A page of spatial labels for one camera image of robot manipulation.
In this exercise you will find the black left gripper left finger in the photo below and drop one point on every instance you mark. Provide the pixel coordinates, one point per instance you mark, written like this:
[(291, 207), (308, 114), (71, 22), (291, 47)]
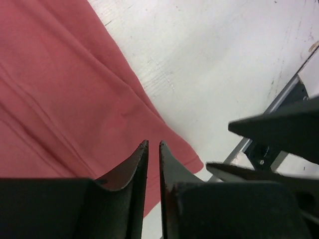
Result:
[(110, 207)]

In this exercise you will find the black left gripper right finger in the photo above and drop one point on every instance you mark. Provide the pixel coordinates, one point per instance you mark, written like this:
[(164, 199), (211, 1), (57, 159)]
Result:
[(244, 204)]

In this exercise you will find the salmon red t-shirt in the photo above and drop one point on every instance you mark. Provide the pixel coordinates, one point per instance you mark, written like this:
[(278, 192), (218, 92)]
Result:
[(70, 105)]

